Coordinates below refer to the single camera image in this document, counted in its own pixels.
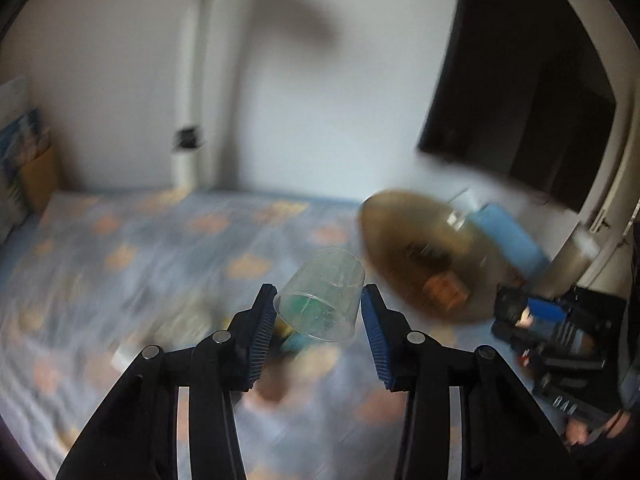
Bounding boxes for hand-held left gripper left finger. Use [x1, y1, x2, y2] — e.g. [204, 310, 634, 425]
[55, 284, 278, 480]

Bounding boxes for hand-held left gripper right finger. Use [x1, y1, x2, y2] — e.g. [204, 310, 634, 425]
[361, 284, 576, 480]

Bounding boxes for printed blue bedsheet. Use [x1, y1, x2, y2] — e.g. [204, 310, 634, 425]
[0, 187, 551, 480]

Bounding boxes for black pipe clamp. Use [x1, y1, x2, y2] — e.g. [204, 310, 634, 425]
[172, 125, 203, 150]

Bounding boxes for blue cloth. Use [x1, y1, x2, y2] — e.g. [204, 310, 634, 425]
[470, 204, 548, 276]

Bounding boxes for brown cardboard box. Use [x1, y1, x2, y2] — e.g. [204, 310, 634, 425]
[22, 130, 58, 213]

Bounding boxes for clear plastic cup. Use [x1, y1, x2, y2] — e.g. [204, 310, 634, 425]
[272, 246, 367, 343]

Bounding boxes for small brown block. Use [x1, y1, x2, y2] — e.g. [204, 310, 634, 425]
[422, 270, 471, 311]

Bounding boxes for blue and white books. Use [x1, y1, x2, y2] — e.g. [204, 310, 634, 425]
[0, 75, 43, 241]

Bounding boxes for round wooden tray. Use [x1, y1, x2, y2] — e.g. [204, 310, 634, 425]
[360, 189, 526, 326]

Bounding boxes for black screen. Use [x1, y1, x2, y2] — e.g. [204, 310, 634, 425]
[417, 0, 618, 213]

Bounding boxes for grey beige cylinder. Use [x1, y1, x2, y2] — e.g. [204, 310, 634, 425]
[540, 230, 601, 301]

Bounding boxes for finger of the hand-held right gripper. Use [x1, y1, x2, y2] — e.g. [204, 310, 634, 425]
[491, 321, 553, 361]
[494, 285, 568, 325]

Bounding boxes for dark green plastic toy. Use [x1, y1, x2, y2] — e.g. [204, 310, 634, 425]
[280, 327, 311, 357]

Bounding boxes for white pipe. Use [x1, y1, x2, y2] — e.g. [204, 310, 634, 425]
[170, 0, 221, 191]

